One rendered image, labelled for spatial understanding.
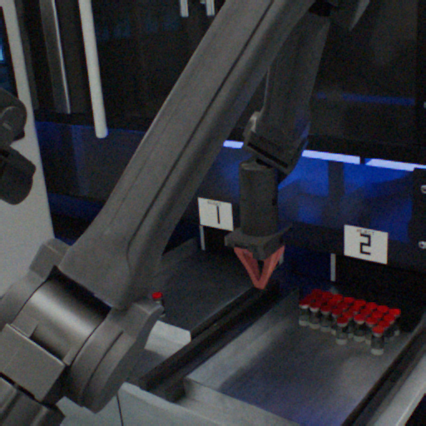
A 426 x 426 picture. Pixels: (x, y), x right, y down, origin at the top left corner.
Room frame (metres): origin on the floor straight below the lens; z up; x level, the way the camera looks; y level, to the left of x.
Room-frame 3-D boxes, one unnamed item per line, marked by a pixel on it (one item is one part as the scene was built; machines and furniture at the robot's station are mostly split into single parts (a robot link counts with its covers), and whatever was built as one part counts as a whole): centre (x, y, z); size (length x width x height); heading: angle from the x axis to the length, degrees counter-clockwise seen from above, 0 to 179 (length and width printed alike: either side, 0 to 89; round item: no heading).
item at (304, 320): (0.94, -0.21, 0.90); 0.18 x 0.02 x 0.05; 50
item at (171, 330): (1.16, 0.05, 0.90); 0.34 x 0.26 x 0.04; 141
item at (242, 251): (0.90, -0.07, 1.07); 0.07 x 0.07 x 0.09; 55
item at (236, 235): (0.89, -0.07, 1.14); 0.10 x 0.07 x 0.07; 145
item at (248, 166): (0.90, -0.07, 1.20); 0.07 x 0.06 x 0.07; 156
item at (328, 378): (0.86, -0.14, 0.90); 0.34 x 0.26 x 0.04; 140
